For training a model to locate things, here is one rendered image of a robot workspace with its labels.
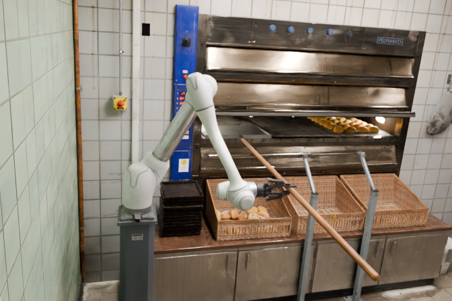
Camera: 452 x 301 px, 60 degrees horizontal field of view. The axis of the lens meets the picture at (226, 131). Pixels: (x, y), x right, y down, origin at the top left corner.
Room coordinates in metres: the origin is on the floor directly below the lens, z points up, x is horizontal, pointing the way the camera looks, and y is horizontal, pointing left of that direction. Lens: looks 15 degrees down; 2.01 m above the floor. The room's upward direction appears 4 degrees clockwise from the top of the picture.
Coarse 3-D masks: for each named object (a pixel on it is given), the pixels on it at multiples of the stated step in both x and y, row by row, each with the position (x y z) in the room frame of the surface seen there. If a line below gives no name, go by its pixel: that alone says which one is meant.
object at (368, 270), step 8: (248, 144) 2.76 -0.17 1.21; (256, 152) 2.60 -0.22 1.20; (264, 160) 2.44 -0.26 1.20; (272, 168) 2.31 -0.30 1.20; (280, 176) 2.18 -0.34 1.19; (296, 192) 1.97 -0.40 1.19; (304, 200) 1.87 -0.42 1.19; (312, 208) 1.79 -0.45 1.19; (320, 216) 1.71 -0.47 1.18; (320, 224) 1.67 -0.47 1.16; (328, 224) 1.63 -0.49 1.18; (328, 232) 1.60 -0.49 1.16; (336, 232) 1.57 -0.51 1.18; (336, 240) 1.53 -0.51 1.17; (344, 248) 1.47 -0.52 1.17; (352, 256) 1.41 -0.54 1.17; (360, 256) 1.40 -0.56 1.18; (360, 264) 1.36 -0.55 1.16; (368, 264) 1.34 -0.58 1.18; (368, 272) 1.31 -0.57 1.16; (376, 272) 1.30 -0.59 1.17; (376, 280) 1.27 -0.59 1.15
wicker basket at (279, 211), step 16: (208, 192) 2.82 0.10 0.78; (208, 208) 2.79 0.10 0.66; (224, 208) 2.89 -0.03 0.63; (272, 208) 2.94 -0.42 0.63; (224, 224) 2.47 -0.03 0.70; (240, 224) 2.50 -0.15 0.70; (256, 224) 2.53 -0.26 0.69; (272, 224) 2.56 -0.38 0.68; (288, 224) 2.59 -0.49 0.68; (224, 240) 2.47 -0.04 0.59
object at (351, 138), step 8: (272, 136) 3.13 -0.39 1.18; (280, 136) 3.15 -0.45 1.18; (288, 136) 3.17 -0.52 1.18; (296, 136) 3.19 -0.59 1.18; (304, 136) 3.20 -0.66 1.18; (312, 136) 3.22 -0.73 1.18; (320, 136) 3.24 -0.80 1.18; (328, 136) 3.26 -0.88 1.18; (336, 136) 3.28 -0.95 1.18; (344, 136) 3.30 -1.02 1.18; (352, 136) 3.32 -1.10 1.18; (360, 136) 3.34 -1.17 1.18; (368, 136) 3.36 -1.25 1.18; (376, 136) 3.38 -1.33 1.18; (384, 136) 3.40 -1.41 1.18; (392, 136) 3.42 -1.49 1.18
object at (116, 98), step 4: (116, 96) 2.68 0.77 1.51; (120, 96) 2.69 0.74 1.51; (124, 96) 2.70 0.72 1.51; (116, 100) 2.68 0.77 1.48; (120, 100) 2.69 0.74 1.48; (116, 104) 2.68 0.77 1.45; (124, 104) 2.69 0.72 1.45; (116, 108) 2.68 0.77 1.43; (120, 108) 2.69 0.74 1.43; (124, 108) 2.69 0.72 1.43
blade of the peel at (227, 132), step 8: (224, 128) 3.26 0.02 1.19; (232, 128) 3.27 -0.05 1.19; (240, 128) 3.29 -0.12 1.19; (248, 128) 3.31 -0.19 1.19; (256, 128) 3.33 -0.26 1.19; (208, 136) 2.94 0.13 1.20; (224, 136) 2.97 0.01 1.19; (232, 136) 2.99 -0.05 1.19; (248, 136) 3.03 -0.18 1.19; (256, 136) 3.05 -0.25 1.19; (264, 136) 3.07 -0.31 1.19
